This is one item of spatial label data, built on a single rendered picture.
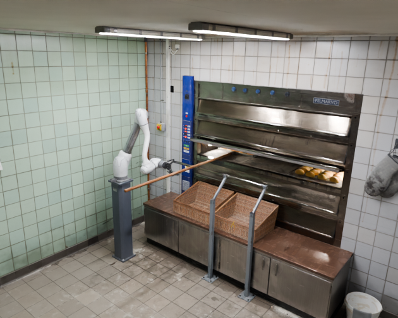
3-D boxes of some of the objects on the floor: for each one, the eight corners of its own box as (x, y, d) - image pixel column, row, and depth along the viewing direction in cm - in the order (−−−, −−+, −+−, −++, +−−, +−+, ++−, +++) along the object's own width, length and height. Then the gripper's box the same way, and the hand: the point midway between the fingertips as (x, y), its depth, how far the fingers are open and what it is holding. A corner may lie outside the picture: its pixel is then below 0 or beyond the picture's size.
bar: (177, 247, 462) (177, 160, 428) (264, 288, 385) (273, 186, 352) (160, 257, 438) (158, 166, 405) (248, 302, 362) (256, 195, 329)
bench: (172, 228, 511) (172, 190, 494) (345, 302, 366) (353, 252, 349) (143, 243, 469) (141, 202, 452) (325, 334, 324) (333, 278, 307)
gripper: (167, 153, 404) (180, 157, 391) (167, 175, 411) (180, 178, 398) (162, 155, 398) (176, 159, 385) (162, 176, 405) (175, 180, 392)
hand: (177, 168), depth 392 cm, fingers open, 13 cm apart
